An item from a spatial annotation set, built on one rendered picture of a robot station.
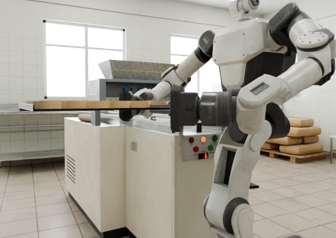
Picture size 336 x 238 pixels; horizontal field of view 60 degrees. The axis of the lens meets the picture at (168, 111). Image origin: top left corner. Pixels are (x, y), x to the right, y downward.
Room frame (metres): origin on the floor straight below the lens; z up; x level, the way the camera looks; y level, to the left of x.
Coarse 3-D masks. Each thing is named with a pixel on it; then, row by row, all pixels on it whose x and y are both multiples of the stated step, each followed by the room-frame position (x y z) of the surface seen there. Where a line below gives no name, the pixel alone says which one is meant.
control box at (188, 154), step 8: (184, 136) 1.54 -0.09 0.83; (192, 136) 1.56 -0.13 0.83; (200, 136) 1.59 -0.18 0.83; (208, 136) 1.62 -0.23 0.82; (216, 136) 1.64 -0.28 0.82; (184, 144) 1.54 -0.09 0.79; (192, 144) 1.56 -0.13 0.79; (200, 144) 1.59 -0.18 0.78; (208, 144) 1.62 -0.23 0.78; (216, 144) 1.64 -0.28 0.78; (184, 152) 1.54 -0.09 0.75; (192, 152) 1.56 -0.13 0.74; (200, 152) 1.59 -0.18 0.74; (208, 152) 1.62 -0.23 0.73; (184, 160) 1.54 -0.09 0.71; (192, 160) 1.56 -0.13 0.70
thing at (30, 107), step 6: (24, 108) 0.78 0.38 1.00; (30, 108) 0.65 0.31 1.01; (90, 108) 0.68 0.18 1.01; (96, 108) 0.69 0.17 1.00; (102, 108) 0.69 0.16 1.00; (108, 108) 0.70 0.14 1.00; (114, 108) 0.71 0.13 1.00; (120, 108) 0.72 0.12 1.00; (126, 108) 0.73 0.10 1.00; (132, 108) 0.73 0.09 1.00; (138, 108) 0.74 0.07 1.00; (144, 108) 0.75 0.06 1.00; (150, 108) 0.76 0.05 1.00; (156, 108) 0.77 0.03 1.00; (162, 108) 0.78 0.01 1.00; (168, 108) 0.79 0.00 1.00
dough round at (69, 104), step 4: (68, 104) 0.68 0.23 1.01; (72, 104) 0.68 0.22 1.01; (76, 104) 0.68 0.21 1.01; (80, 104) 0.69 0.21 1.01; (84, 104) 0.70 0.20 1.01; (68, 108) 0.69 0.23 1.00; (72, 108) 0.68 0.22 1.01; (76, 108) 0.68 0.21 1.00; (80, 108) 0.69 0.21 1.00; (84, 108) 0.70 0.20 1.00
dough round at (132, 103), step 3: (129, 102) 0.79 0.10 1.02; (132, 102) 0.77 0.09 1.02; (135, 102) 0.77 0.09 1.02; (138, 102) 0.77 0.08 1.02; (141, 102) 0.77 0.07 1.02; (144, 102) 0.78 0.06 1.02; (147, 102) 0.79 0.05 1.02; (129, 105) 0.79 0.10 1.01; (132, 105) 0.77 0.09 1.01; (135, 105) 0.77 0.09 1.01; (138, 105) 0.77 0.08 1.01; (141, 105) 0.77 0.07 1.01; (144, 105) 0.78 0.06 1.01; (147, 105) 0.79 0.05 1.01
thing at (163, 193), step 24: (144, 144) 1.85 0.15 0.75; (168, 144) 1.58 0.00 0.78; (144, 168) 1.85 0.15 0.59; (168, 168) 1.58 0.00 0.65; (192, 168) 1.60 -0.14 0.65; (144, 192) 1.85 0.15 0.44; (168, 192) 1.58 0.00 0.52; (192, 192) 1.60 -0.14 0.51; (144, 216) 1.85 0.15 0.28; (168, 216) 1.58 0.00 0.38; (192, 216) 1.60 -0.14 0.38
